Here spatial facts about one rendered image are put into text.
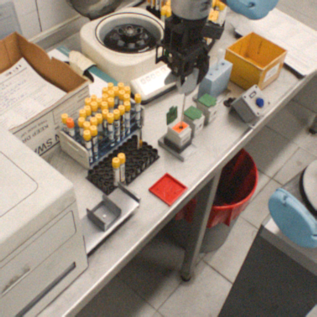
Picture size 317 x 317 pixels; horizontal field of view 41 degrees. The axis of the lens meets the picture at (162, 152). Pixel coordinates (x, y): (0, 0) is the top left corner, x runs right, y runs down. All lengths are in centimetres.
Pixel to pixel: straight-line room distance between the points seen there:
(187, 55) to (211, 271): 125
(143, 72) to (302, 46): 57
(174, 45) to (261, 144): 160
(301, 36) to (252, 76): 35
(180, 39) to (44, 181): 37
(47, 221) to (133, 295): 119
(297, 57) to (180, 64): 69
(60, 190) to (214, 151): 55
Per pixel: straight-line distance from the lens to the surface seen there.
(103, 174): 101
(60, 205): 67
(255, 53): 138
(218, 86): 120
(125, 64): 115
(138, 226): 96
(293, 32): 156
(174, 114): 105
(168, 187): 102
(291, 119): 256
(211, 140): 113
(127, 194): 95
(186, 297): 184
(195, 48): 83
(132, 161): 103
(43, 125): 102
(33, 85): 119
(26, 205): 65
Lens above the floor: 171
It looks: 50 degrees down
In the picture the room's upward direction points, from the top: 5 degrees clockwise
